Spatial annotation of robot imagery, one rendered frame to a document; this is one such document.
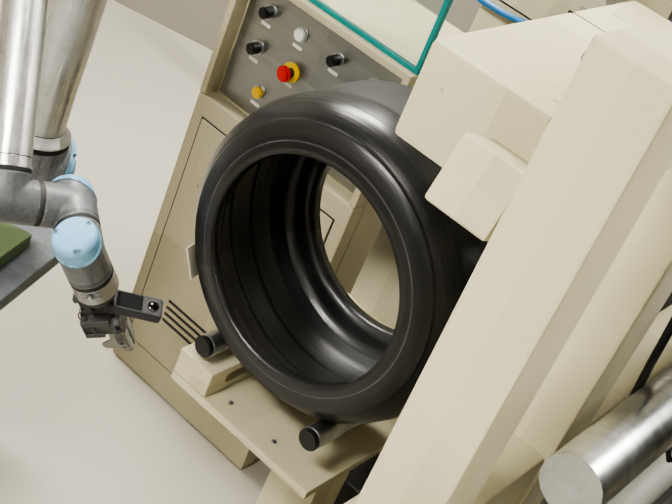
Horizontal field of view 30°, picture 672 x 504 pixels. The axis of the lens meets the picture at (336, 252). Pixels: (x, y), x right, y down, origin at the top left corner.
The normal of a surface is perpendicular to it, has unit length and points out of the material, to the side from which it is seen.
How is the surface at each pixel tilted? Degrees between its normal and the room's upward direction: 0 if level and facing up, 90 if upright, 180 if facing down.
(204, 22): 90
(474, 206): 72
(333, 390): 98
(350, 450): 0
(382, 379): 93
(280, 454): 0
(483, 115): 90
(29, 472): 0
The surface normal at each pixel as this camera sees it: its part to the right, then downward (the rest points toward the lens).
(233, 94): -0.61, 0.23
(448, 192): -0.47, -0.02
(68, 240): -0.10, -0.55
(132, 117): 0.34, -0.79
